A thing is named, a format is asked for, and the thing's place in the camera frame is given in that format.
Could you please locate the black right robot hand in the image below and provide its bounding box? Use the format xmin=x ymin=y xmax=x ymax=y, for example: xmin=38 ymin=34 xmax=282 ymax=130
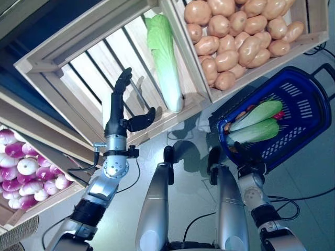
xmin=233 ymin=141 xmax=267 ymax=174

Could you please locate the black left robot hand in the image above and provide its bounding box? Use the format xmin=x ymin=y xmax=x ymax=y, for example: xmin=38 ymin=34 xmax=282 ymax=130
xmin=104 ymin=67 xmax=157 ymax=138

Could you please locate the blue plastic shopping basket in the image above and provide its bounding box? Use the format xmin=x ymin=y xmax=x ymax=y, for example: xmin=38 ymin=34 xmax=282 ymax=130
xmin=208 ymin=63 xmax=335 ymax=173

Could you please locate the silver right robot leg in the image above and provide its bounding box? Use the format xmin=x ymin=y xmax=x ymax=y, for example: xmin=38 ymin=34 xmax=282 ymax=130
xmin=208 ymin=146 xmax=249 ymax=251

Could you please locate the tan potato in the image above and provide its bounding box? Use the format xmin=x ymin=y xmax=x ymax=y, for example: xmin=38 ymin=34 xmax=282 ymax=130
xmin=281 ymin=21 xmax=306 ymax=44
xmin=214 ymin=71 xmax=237 ymax=92
xmin=184 ymin=0 xmax=212 ymax=26
xmin=208 ymin=0 xmax=236 ymax=16
xmin=186 ymin=24 xmax=204 ymax=44
xmin=208 ymin=15 xmax=231 ymax=38
xmin=200 ymin=57 xmax=218 ymax=86

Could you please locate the purple white onion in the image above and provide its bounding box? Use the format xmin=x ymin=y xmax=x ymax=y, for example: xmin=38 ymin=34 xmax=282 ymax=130
xmin=36 ymin=154 xmax=53 ymax=168
xmin=0 ymin=129 xmax=18 ymax=145
xmin=17 ymin=158 xmax=39 ymax=175
xmin=22 ymin=143 xmax=40 ymax=157
xmin=4 ymin=142 xmax=27 ymax=159

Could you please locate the wooden slatted cabbage crate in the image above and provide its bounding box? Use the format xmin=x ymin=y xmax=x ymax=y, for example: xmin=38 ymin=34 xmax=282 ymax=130
xmin=13 ymin=0 xmax=211 ymax=146

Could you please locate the black robot torso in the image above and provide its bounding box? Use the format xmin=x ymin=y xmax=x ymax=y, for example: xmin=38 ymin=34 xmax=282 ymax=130
xmin=164 ymin=240 xmax=226 ymax=251

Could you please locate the wooden onion crate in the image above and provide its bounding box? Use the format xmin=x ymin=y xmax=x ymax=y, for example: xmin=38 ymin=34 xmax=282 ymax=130
xmin=0 ymin=125 xmax=87 ymax=233

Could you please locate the corrugated cardboard piece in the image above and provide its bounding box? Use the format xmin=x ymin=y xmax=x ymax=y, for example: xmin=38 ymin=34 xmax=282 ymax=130
xmin=0 ymin=214 xmax=40 ymax=251

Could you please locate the wooden potato crate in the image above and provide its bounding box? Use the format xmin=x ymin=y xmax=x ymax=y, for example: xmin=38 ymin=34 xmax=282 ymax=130
xmin=159 ymin=0 xmax=330 ymax=103

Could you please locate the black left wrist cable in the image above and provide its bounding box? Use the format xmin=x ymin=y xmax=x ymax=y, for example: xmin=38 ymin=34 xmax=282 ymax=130
xmin=67 ymin=142 xmax=105 ymax=172

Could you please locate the thin black camera cable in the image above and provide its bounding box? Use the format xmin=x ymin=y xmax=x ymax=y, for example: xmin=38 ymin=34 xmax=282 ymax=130
xmin=115 ymin=156 xmax=142 ymax=193

